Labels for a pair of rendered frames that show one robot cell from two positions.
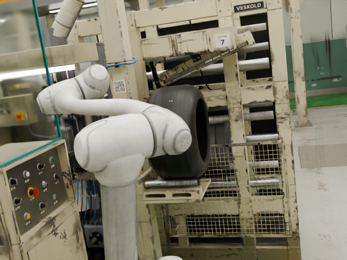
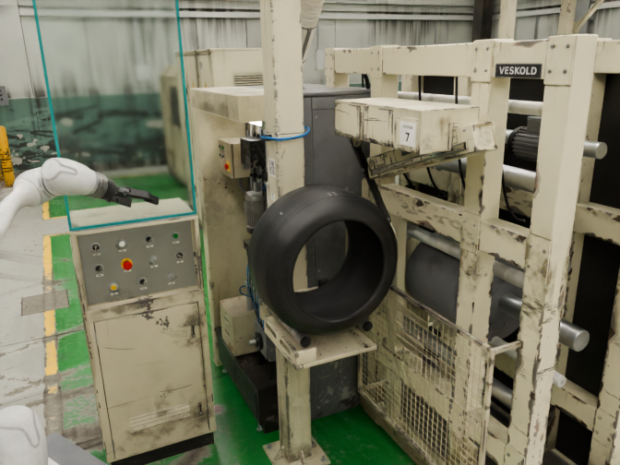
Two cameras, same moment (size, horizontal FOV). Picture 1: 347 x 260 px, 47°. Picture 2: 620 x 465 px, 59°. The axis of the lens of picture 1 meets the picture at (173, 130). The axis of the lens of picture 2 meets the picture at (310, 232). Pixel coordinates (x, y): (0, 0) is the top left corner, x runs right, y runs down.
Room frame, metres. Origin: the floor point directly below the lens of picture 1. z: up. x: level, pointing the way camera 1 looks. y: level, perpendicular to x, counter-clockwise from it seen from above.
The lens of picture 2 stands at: (1.05, -1.55, 1.95)
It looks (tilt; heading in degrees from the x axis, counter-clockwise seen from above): 18 degrees down; 49
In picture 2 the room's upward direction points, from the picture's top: 1 degrees counter-clockwise
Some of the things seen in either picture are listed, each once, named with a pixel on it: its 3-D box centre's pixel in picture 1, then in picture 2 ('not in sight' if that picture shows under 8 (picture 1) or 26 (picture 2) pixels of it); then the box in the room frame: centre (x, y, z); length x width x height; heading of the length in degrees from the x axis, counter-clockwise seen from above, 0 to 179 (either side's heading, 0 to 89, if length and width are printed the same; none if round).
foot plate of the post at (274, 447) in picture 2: not in sight; (295, 452); (2.51, 0.27, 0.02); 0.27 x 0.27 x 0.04; 74
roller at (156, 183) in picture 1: (171, 182); (288, 324); (2.32, 0.06, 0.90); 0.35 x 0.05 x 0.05; 74
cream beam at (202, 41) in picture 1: (189, 43); (399, 122); (2.71, -0.18, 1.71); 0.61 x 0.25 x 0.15; 74
